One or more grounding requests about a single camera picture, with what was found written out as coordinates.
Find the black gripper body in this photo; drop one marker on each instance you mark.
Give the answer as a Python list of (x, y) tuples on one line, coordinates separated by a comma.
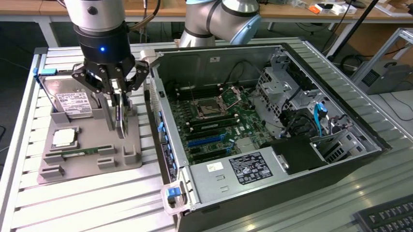
[(104, 43)]

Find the black graphics card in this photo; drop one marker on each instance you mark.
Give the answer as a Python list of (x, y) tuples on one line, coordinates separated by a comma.
[(121, 120)]

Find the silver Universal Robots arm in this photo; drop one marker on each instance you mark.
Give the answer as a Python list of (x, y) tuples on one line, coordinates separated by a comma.
[(97, 14)]

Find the hard disk in blue carrier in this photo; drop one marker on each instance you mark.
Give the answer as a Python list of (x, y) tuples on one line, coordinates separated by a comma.
[(58, 87)]

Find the thin locking lever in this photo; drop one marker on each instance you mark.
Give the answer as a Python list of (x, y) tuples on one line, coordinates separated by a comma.
[(193, 95)]

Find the empty black RAM slot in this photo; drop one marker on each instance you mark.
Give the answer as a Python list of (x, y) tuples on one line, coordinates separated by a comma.
[(200, 96), (197, 90)]

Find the gray parts rack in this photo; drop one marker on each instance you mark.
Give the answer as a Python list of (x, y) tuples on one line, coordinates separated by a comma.
[(90, 135)]

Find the CPU socket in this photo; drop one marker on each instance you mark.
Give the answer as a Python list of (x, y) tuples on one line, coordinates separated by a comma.
[(208, 108)]

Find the silver CPU chip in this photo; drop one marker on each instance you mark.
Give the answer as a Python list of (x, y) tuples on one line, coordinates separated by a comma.
[(65, 138)]

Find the metal socket cover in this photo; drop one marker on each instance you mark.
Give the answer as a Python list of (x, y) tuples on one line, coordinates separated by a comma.
[(233, 97)]

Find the green RAM stick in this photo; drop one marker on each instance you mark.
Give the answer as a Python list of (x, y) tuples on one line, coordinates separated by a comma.
[(81, 151)]

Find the black RAM stick with label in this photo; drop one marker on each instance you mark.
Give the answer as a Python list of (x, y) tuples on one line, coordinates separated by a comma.
[(213, 124)]

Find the black expansion slot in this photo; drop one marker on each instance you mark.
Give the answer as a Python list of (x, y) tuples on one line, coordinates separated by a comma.
[(211, 155), (204, 134)]

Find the blue expansion slot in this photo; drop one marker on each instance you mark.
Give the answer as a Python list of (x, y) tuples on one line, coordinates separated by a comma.
[(205, 141)]

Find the green motherboard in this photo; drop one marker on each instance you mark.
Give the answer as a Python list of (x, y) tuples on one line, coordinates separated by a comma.
[(249, 120)]

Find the silver disk bay cage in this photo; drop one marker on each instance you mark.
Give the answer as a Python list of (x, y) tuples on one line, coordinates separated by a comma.
[(275, 87)]

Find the silver chipset heat sink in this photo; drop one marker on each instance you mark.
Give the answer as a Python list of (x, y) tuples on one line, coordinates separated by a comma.
[(247, 145)]

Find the blue case latch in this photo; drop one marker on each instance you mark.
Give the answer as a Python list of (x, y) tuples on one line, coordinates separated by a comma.
[(172, 193)]

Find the gray power supply unit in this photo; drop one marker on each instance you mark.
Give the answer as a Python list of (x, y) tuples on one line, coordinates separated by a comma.
[(207, 186)]

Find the black plastic shroud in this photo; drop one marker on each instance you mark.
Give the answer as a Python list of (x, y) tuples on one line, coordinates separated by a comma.
[(291, 154)]

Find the orange and white box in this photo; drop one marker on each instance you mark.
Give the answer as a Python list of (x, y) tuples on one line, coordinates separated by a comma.
[(315, 9)]

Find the black open PC case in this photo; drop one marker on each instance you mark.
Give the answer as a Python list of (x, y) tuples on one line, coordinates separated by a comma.
[(291, 193)]

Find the silver perforated disk bay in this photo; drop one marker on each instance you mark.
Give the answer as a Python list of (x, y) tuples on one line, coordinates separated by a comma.
[(339, 149)]

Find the black stand pole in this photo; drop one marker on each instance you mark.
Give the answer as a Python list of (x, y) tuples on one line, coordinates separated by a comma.
[(359, 21)]

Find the small black device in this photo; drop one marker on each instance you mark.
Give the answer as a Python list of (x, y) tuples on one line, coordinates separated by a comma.
[(356, 3)]

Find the brown cardboard box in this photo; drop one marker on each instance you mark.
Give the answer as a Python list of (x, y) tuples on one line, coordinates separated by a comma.
[(400, 4)]

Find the black keyboard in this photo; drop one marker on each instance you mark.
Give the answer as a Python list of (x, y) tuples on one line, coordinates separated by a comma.
[(391, 217)]

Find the wooden desk with white frame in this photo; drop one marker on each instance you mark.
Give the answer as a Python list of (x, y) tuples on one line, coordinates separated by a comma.
[(291, 12), (26, 7)]

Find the aluminium profile frame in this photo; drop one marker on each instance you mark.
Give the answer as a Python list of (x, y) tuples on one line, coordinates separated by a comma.
[(390, 46)]

